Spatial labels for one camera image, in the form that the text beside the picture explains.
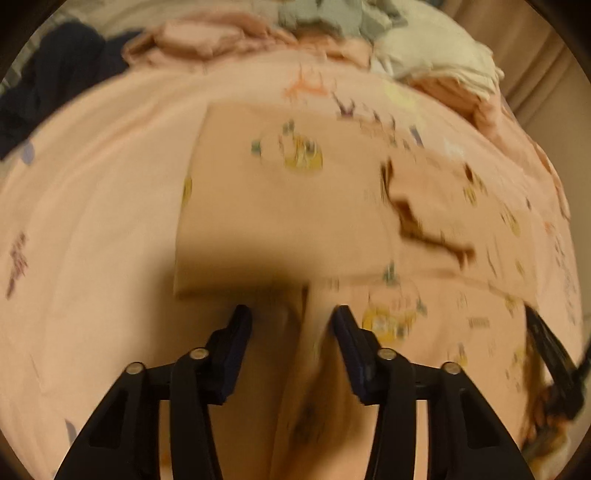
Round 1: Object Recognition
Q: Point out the pink printed bed sheet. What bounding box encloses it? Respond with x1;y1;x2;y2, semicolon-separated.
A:
0;44;585;480

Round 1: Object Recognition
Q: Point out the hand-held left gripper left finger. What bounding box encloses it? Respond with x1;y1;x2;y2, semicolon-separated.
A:
54;305;253;480

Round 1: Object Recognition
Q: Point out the pink crumpled clothes pile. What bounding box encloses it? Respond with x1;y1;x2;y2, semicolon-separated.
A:
121;10;372;72

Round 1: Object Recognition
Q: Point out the grey crumpled cloth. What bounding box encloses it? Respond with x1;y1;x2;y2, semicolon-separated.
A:
276;0;409;40

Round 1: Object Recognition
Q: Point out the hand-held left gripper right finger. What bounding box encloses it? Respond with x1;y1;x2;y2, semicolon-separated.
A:
332;305;536;480

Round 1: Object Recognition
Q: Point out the navy dark cloth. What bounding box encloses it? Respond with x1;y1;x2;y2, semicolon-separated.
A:
0;21;141;161

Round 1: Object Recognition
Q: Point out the cream crumpled cloth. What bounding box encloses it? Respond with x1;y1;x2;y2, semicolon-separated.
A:
369;11;506;100

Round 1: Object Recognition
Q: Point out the pink cartoon print garment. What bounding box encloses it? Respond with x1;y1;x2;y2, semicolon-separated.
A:
173;99;580;480

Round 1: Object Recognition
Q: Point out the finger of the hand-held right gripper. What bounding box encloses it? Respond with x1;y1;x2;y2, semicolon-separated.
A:
525;307;585;422

